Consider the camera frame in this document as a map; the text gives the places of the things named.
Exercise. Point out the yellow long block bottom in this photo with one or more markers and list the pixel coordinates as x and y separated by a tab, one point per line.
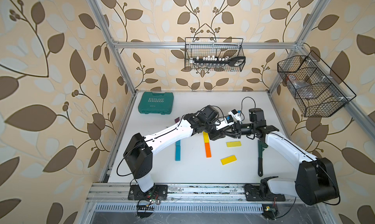
228	160

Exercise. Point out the long yellow block diagonal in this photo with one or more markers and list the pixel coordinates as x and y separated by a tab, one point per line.
206	137

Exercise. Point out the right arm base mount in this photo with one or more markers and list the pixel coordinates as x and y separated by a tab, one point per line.
261	192

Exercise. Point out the green handled tool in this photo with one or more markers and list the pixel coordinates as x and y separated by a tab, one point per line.
261	147

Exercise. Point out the aluminium rail front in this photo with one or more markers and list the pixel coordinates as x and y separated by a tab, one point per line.
197	193

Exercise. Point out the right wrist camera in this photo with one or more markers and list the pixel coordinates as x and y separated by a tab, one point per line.
233	116

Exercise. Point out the black wire basket right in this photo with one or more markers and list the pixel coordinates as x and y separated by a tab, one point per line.
319	90

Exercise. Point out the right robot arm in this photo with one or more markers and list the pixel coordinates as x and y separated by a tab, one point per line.
315	180

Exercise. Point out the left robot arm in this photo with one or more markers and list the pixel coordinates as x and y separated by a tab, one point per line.
140	150

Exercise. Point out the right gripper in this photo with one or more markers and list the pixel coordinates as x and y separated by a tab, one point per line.
236	133

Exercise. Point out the orange rectangular block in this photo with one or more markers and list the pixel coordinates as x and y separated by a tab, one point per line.
208	150

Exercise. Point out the black wire basket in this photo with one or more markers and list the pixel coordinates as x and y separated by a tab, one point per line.
319	90
212	46

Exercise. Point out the socket bit holder strip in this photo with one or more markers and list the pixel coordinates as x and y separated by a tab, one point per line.
236	61

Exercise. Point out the green plastic tool case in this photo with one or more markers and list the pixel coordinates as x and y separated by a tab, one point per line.
156	103

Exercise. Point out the clear plastic bag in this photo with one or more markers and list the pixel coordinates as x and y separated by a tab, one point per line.
301	89

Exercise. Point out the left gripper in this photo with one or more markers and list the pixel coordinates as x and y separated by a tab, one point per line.
220	135

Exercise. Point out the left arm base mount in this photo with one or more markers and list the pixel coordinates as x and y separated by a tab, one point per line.
157	192

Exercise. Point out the black wire basket back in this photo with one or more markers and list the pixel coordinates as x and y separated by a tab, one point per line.
212	46

